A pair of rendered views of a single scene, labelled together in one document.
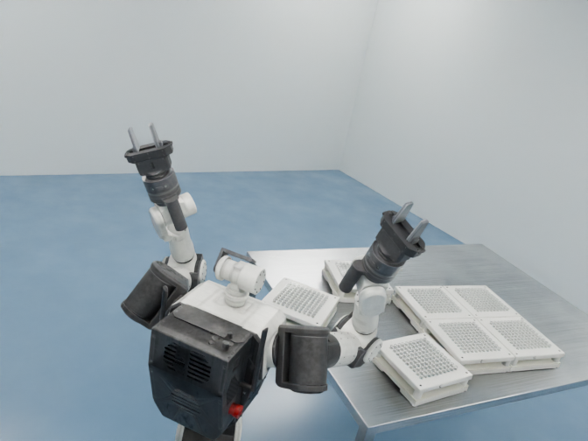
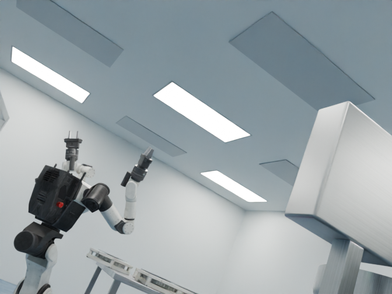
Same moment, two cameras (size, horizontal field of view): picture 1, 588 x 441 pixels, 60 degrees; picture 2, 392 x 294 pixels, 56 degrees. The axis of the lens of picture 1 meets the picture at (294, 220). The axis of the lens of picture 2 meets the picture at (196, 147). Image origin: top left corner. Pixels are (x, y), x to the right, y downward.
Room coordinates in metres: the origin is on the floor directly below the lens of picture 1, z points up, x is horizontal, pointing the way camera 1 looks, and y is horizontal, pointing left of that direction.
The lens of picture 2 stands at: (-1.00, -1.10, 0.95)
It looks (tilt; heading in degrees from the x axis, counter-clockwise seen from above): 20 degrees up; 16
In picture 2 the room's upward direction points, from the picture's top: 24 degrees clockwise
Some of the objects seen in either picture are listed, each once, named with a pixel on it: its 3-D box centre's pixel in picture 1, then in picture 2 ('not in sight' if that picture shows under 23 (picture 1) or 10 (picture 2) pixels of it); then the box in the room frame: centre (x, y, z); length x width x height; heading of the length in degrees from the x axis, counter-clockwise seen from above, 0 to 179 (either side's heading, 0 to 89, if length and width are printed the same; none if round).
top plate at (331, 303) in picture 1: (300, 302); (111, 258); (1.71, -0.09, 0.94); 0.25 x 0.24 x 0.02; 162
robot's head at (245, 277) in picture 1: (241, 278); (84, 172); (1.11, 0.10, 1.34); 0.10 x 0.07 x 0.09; 72
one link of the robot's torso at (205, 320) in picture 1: (215, 356); (61, 198); (1.05, 0.12, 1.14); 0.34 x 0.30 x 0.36; 72
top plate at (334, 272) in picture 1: (357, 276); not in sight; (2.02, -0.32, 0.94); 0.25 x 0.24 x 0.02; 17
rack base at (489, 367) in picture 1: (464, 349); not in sight; (1.69, -0.74, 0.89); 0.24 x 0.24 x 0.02; 23
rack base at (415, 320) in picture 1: (430, 312); not in sight; (1.91, -0.64, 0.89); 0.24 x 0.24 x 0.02; 23
